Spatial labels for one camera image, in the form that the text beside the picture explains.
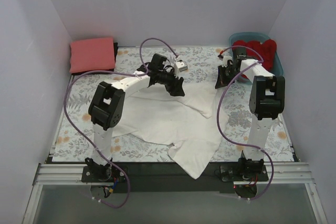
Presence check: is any white t shirt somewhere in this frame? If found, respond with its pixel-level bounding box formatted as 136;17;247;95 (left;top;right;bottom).
113;82;229;179

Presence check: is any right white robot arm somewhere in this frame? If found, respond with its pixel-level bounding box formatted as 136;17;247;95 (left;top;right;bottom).
215;46;285;181

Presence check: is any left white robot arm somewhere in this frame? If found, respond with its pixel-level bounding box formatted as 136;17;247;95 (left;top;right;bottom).
85;54;188;182

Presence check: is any red crumpled t shirt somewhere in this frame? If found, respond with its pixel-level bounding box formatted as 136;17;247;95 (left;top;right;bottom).
233;39;277;71

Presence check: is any folded black t shirt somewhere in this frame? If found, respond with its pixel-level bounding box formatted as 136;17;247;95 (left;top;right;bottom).
71;41;119;76

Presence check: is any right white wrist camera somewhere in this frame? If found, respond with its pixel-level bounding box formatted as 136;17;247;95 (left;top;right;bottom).
218;54;232;68

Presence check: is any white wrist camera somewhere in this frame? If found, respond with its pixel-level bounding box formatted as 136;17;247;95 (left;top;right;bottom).
173;57;188;76
218;54;232;68

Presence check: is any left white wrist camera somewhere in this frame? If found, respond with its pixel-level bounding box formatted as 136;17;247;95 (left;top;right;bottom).
173;57;188;76

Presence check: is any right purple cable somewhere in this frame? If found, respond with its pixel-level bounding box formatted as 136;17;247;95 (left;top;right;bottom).
215;47;274;205

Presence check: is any purple cable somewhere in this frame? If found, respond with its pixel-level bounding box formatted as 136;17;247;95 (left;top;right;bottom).
64;37;181;208
215;47;274;205

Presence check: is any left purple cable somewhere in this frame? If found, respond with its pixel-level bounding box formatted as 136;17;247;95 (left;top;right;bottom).
64;37;181;208

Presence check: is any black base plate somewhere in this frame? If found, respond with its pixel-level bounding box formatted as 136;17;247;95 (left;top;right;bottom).
81;162;270;196

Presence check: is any aluminium frame rail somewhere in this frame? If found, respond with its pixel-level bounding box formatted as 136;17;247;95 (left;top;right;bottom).
33;162;315;185

